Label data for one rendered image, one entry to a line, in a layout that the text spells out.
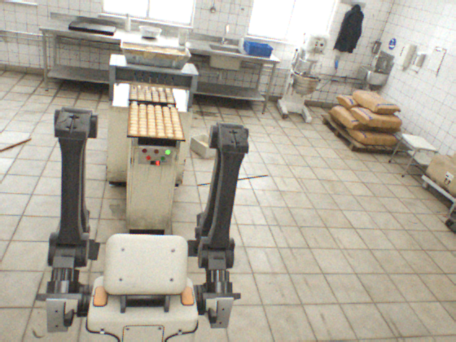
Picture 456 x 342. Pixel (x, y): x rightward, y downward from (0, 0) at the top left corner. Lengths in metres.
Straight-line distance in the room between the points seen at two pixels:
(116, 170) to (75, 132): 2.56
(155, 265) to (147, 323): 0.15
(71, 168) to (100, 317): 0.38
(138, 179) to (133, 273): 1.83
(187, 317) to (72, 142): 0.53
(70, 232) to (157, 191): 1.78
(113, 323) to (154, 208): 1.97
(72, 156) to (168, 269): 0.37
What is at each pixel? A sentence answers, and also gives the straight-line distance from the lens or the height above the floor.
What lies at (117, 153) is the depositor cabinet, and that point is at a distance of 3.43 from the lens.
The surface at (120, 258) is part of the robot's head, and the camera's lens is 0.97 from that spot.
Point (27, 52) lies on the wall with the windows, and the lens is 6.61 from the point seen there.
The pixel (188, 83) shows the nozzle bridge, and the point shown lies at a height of 1.07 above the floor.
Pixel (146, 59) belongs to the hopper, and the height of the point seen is 1.24.
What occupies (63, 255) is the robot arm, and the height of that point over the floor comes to 1.26.
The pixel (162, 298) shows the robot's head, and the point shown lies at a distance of 1.00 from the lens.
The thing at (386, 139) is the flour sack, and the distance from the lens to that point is 5.90.
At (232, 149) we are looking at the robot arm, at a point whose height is 1.59.
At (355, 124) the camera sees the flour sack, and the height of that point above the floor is 0.35.
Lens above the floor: 2.03
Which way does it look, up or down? 29 degrees down
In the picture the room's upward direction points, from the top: 11 degrees clockwise
